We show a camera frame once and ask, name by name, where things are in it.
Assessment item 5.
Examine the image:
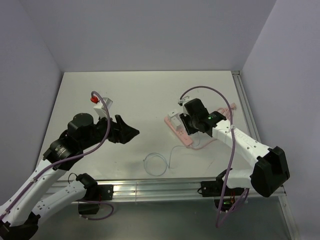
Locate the thin blue charging cable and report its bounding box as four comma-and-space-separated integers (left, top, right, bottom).
143, 138, 201, 177

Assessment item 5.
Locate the pink power strip cord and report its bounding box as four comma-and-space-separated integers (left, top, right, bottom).
189, 102, 237, 152

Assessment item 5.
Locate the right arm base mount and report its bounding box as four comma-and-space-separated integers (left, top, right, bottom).
197, 180, 245, 212

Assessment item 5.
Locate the white charger plug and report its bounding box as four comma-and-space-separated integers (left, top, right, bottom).
167, 109, 179, 120
170, 117, 182, 131

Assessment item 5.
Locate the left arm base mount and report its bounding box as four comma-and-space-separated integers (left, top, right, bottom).
77, 184, 114, 216

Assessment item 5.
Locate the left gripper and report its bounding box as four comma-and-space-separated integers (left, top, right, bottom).
80, 112, 139, 150

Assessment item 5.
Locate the pink power strip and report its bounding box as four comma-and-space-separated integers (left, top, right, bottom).
164, 116, 193, 147

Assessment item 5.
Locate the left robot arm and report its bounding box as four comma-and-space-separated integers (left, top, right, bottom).
0, 113, 140, 240

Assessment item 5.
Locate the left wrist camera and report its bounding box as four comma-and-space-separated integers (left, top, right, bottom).
90, 96, 113, 118

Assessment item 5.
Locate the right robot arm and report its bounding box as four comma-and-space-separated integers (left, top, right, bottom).
178, 98, 290, 198

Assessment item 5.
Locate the aluminium frame rail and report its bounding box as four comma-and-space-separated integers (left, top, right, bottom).
14, 71, 301, 240

